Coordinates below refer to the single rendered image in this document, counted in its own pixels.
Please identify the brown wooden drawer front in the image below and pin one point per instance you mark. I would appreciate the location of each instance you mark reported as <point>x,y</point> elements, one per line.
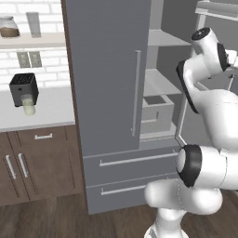
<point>59,133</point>

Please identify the black box-shaped countertop appliance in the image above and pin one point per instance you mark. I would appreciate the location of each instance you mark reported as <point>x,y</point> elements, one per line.
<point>23,85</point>

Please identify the brown wooden side panel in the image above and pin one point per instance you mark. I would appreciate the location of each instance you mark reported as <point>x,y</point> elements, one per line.
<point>72,77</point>

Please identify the grey fridge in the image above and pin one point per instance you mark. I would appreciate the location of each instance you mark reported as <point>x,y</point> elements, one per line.
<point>155,55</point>

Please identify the grey fridge crisper box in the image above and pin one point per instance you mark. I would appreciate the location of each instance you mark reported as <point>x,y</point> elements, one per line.
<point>156,116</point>

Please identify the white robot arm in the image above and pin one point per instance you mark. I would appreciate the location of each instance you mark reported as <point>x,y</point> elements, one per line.
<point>217,124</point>

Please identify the grey fridge shelf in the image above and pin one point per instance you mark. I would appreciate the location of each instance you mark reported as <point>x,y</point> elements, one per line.
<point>158,82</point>
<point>164,38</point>

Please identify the tall grey cup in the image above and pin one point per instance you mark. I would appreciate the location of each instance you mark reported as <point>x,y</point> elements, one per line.
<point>33,26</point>

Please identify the grey fridge drawer front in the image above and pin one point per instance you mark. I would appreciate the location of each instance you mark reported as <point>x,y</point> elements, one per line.
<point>124,173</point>
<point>117,203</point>

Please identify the glass jar with brown contents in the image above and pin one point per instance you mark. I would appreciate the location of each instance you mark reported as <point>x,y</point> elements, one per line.
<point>8,29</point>

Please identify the glass of lemonade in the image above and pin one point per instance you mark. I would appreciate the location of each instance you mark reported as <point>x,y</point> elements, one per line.
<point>28,107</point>

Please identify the brown wooden cupboard door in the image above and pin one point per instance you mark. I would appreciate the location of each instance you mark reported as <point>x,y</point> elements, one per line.
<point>52,170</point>
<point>4,192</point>

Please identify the pale wall shelf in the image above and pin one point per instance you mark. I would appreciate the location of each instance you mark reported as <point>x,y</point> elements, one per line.
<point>31,40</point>

